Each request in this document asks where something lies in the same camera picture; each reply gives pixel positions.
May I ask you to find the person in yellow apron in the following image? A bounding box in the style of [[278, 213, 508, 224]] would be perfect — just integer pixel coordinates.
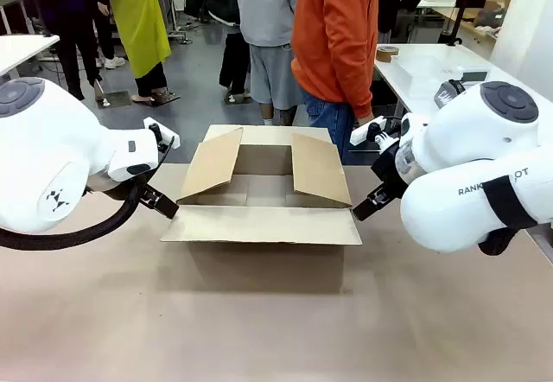
[[97, 0, 181, 106]]

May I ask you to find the brown cardboard box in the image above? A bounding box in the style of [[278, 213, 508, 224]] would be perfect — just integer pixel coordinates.
[[160, 124, 363, 295]]

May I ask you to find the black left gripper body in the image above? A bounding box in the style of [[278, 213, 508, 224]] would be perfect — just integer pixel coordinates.
[[88, 173, 150, 201]]

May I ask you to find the orange sleeved left forearm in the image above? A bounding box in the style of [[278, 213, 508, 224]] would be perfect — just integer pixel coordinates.
[[332, 40, 376, 118]]

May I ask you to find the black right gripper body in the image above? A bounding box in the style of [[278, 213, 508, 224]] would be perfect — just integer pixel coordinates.
[[370, 138, 416, 198]]

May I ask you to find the small open cardboard box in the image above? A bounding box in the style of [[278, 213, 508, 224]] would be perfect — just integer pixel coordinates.
[[482, 0, 515, 16]]

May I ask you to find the person in black jacket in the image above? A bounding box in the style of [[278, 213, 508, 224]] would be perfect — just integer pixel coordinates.
[[183, 0, 252, 98]]

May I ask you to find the white side table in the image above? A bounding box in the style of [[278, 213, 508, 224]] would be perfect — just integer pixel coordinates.
[[0, 34, 60, 80]]

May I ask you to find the person in orange hoodie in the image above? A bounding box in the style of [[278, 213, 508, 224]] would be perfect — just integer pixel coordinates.
[[291, 0, 381, 165]]

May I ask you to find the black floor mat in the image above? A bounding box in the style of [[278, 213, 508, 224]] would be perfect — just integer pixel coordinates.
[[96, 91, 132, 110]]

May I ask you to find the black pouch with white print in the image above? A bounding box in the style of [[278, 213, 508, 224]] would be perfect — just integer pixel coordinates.
[[433, 79, 467, 109]]

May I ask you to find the person in grey hoodie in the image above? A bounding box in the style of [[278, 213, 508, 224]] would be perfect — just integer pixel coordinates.
[[232, 0, 304, 126]]

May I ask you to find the black left arm cable sleeve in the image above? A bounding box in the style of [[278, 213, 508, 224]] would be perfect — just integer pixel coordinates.
[[0, 181, 150, 251]]

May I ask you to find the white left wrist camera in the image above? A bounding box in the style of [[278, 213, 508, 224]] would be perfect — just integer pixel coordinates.
[[143, 117, 181, 153]]

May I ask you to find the brown tape roll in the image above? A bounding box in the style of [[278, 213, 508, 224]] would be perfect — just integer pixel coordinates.
[[375, 45, 401, 64]]

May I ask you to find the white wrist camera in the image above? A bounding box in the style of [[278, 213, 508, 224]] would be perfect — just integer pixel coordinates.
[[143, 117, 181, 153], [349, 115, 387, 146]]

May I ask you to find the person in black clothes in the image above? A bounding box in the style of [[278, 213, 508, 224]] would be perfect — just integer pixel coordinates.
[[25, 0, 105, 100]]

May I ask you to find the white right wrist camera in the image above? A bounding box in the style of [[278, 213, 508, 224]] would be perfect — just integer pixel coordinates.
[[349, 115, 387, 146]]

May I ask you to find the dark flat device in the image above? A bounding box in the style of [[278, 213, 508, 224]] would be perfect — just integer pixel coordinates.
[[459, 70, 492, 83]]

